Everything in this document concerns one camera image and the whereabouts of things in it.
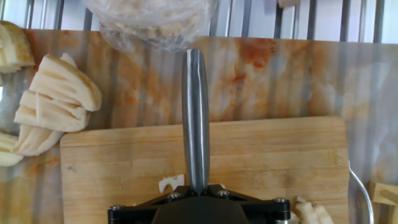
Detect plastic bag of lotus pieces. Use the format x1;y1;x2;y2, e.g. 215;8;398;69
82;0;219;53

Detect flat lotus root slice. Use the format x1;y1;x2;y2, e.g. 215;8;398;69
0;131;25;168

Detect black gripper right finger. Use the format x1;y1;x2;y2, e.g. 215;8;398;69
199;184;292;224

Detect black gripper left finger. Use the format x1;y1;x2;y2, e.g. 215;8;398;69
107;185;200;224

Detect thin cut lotus slices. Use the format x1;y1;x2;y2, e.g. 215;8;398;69
290;195;335;224

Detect bamboo cutting board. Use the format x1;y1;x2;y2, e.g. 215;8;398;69
59;116;351;224

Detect thin lotus slice with holes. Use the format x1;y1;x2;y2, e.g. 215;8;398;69
158;174;185;194

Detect metal bowl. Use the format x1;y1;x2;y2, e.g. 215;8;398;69
347;160;375;224

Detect tiny wooden piece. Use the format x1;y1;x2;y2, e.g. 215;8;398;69
277;0;301;9

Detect wooden peg rack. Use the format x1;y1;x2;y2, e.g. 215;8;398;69
368;181;398;224

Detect cut lotus root piece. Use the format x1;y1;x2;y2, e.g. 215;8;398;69
11;124;65;157
0;20;36;75
13;90;91;133
29;52;103;113

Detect marble pattern plastic sheet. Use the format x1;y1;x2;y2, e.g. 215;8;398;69
0;29;398;224

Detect steel cleaver knife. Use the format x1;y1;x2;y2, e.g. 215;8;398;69
181;48;211;196

